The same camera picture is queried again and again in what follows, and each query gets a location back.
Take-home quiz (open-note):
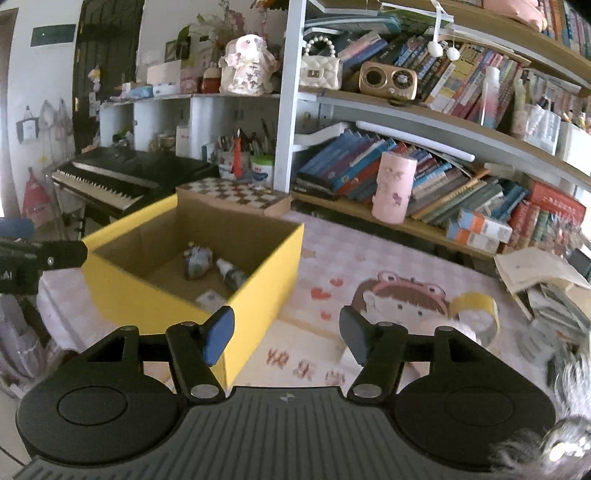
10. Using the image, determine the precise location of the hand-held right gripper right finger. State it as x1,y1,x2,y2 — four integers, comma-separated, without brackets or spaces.
339,305,502,403

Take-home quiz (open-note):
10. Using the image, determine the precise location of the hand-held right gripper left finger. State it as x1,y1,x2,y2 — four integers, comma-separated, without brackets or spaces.
76,305,236,402

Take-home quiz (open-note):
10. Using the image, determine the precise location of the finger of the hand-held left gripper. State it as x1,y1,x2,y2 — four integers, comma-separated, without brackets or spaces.
0,239,88,272
0,219,35,241

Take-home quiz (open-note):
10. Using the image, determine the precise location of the small white packet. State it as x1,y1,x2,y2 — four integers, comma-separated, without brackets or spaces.
194,290,227,311

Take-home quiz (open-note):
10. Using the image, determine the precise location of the small bottle with white cap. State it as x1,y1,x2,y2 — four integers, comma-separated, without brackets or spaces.
215,258,250,291

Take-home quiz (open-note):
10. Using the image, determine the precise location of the yellow cardboard box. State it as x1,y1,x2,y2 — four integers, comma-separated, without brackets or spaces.
82,193,305,388

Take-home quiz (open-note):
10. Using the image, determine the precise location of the grey toy car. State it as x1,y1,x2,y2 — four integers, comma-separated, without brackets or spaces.
184,244,215,280

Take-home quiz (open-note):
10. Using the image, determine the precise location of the yellow tape roll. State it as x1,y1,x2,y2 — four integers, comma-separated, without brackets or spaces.
445,292,500,347

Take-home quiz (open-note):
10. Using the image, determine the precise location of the desktop with pink checked tablecloth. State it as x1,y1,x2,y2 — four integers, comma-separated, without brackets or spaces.
37,210,591,402

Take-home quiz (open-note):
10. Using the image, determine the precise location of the keyboard stand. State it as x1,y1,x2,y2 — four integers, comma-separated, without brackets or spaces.
55,185,89,241

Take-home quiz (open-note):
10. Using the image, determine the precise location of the pale lilac plastic bag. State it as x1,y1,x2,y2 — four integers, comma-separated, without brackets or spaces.
0,295,56,398

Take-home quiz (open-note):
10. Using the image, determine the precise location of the black electronic keyboard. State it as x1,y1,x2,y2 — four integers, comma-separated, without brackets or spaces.
51,147,220,217

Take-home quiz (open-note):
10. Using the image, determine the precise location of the checkered game board box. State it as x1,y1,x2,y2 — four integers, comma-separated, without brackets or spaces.
178,178,291,217

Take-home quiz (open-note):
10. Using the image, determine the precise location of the orange and white carton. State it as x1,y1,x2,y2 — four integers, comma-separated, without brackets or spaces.
447,222,502,254
457,209,513,243

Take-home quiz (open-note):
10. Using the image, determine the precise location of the pink printed cylinder cup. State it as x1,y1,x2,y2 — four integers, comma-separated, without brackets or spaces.
372,151,419,225

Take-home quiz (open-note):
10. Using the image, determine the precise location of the white jar with green lid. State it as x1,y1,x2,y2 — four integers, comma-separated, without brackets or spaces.
250,156,274,183

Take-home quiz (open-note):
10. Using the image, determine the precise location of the row of colourful books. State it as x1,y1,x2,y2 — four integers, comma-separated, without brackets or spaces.
295,129,532,227
538,0,591,47
339,28,591,139

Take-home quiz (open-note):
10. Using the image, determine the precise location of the dark door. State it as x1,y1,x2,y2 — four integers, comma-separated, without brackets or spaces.
73,0,145,153

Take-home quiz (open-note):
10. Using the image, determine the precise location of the pile of papers and books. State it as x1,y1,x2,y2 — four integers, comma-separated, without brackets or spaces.
494,247,591,365

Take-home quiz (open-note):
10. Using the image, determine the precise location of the white light bar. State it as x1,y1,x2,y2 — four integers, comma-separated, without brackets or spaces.
355,120,475,162

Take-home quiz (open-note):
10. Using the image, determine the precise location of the grey fluffy item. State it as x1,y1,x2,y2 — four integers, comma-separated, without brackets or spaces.
494,355,591,472

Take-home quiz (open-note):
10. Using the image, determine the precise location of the red round jar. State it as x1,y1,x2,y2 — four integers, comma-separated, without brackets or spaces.
199,62,221,93

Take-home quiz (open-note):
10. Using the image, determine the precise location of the red boxed book set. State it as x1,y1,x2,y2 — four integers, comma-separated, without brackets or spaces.
508,180,587,257

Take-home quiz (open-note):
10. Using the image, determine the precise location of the white bookshelf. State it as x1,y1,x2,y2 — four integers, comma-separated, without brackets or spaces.
99,0,591,268

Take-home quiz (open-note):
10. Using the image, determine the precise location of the wooden retro speaker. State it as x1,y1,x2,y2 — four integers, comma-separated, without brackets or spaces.
359,61,419,102

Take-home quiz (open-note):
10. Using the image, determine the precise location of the white ceramic figurine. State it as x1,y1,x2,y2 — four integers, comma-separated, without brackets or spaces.
218,34,278,96

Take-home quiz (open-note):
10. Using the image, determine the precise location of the white quilted handbag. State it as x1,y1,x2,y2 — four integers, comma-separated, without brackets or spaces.
299,34,343,90

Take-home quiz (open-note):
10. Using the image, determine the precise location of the pink and blue gradient bottle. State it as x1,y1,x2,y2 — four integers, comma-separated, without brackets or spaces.
480,66,502,129

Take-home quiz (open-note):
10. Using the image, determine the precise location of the clear plastic bag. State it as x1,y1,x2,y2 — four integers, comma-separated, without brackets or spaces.
512,104,561,155

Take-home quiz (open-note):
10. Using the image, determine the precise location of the dried flower bouquet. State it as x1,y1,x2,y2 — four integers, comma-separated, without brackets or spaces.
189,0,259,47

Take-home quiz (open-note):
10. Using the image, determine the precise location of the white storage bin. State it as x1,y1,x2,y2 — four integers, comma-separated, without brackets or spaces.
556,122,591,174

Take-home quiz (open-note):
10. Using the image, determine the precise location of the pale pink stuffed pillow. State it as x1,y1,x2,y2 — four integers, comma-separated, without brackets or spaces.
482,0,546,31

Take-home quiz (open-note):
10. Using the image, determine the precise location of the green wall sign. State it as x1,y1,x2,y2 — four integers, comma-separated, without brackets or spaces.
30,24,77,48

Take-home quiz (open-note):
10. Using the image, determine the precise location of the white pompom cord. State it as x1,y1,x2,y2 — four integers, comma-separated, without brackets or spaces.
427,0,460,61

